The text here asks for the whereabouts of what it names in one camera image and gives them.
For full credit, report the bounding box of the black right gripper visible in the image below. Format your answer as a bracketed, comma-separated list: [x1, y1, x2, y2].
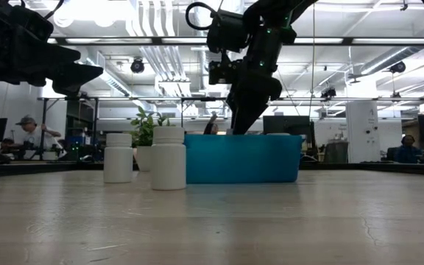
[208, 58, 283, 135]

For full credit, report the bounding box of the white pill bottle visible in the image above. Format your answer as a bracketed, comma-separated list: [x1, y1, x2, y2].
[149, 126, 187, 191]
[103, 132, 134, 184]

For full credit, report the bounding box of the blue plastic basket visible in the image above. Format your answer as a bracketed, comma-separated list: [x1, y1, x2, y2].
[183, 133, 304, 185]

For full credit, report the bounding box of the person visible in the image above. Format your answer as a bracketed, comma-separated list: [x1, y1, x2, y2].
[202, 112, 220, 135]
[0, 138, 16, 154]
[386, 134, 424, 164]
[11, 114, 64, 161]

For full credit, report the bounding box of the green potted plant white pot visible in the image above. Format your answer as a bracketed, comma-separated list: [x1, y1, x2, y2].
[130, 106, 177, 172]

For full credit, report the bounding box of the grey mesh chair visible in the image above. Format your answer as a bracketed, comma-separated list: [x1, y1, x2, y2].
[324, 141, 350, 164]

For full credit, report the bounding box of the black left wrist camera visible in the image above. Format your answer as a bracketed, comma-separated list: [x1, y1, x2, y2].
[8, 4, 55, 42]

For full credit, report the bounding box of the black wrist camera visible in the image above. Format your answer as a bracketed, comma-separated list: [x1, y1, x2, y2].
[206, 9, 250, 54]
[8, 4, 55, 42]

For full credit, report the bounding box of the black camera cable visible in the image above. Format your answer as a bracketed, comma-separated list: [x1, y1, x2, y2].
[43, 0, 66, 20]
[185, 1, 222, 31]

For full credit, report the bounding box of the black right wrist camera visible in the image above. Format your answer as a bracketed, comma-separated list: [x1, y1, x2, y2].
[206, 9, 250, 54]

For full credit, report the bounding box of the thin hanging cord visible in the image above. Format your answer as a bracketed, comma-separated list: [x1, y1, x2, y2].
[309, 0, 317, 119]

